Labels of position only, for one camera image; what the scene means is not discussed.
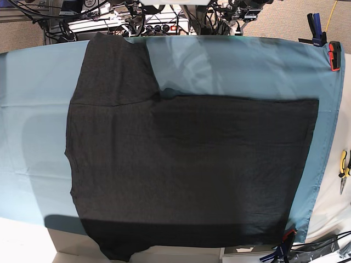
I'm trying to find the dark grey T-shirt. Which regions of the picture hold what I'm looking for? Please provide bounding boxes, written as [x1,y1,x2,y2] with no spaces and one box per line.
[65,33,319,262]

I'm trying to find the white power strip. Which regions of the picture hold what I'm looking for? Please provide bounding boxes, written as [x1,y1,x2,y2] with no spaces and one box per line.
[68,13,191,35]

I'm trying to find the blue table cloth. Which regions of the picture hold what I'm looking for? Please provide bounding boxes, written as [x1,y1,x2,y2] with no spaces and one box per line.
[1,36,345,242]

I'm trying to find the orange blue clamp bottom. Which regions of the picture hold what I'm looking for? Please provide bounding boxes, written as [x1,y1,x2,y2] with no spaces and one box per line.
[259,229,297,263]

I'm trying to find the blue black clamp top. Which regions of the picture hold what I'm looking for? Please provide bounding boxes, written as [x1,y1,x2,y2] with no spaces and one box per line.
[307,13,327,47]

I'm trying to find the orange black clamp top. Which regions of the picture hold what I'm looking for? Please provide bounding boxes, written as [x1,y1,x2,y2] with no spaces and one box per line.
[329,41,341,71]

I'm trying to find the yellow handled pliers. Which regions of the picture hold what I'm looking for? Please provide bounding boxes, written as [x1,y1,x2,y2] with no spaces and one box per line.
[338,150,350,194]

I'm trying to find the black bag with cords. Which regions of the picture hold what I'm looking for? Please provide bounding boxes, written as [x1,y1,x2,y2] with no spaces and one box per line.
[288,231,350,262]

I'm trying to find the yellow cable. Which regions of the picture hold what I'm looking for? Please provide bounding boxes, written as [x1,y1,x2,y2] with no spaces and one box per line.
[325,0,337,33]

